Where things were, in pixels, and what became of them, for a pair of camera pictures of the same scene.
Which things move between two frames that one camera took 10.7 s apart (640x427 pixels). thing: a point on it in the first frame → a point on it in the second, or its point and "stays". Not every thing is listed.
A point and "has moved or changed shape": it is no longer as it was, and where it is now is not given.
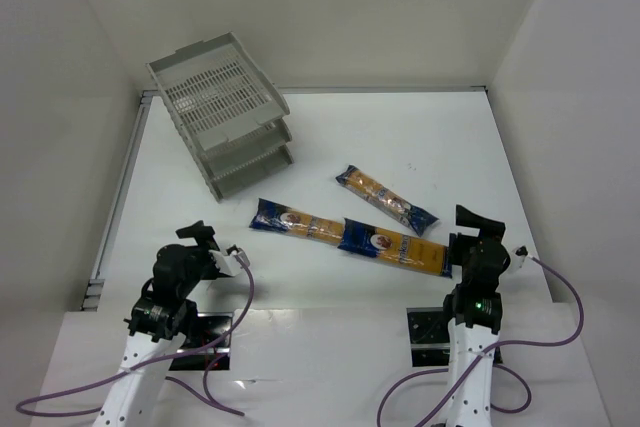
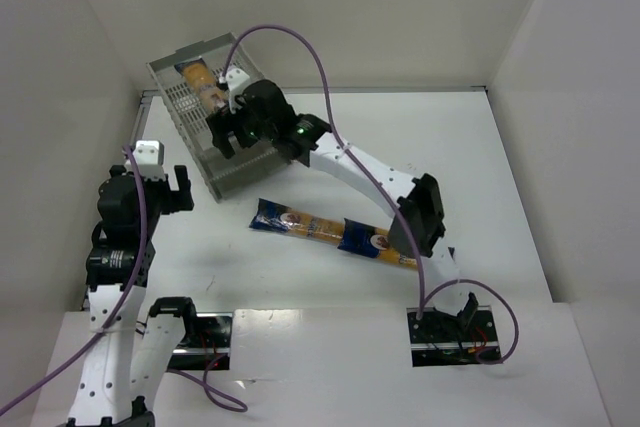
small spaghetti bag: (402, 210) has moved or changed shape
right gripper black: (470, 235) → (232, 125)
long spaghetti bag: (273, 216) stays
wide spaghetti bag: (404, 250) stays
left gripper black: (201, 240) → (163, 189)
